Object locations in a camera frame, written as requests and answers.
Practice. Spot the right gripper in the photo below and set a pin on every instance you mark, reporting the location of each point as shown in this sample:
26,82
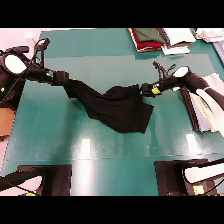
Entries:
151,90

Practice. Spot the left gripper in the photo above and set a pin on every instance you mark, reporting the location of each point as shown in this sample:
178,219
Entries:
57,78

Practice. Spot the black garment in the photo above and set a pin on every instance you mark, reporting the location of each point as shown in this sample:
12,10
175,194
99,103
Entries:
120,106

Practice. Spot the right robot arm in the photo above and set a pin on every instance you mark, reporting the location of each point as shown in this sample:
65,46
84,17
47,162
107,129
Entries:
196,82

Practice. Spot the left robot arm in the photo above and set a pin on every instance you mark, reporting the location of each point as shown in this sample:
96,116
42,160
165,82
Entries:
13,78

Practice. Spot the red garment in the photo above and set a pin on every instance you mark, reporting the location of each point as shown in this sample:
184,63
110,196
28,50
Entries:
146,46

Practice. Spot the white garment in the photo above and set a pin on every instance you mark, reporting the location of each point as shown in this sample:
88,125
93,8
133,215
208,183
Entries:
175,50
178,36
210,34

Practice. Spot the dark green garment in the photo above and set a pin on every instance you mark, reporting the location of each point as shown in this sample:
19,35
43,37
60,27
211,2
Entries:
150,34

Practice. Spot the heap of clothes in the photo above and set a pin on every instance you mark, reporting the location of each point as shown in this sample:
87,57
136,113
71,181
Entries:
203,113

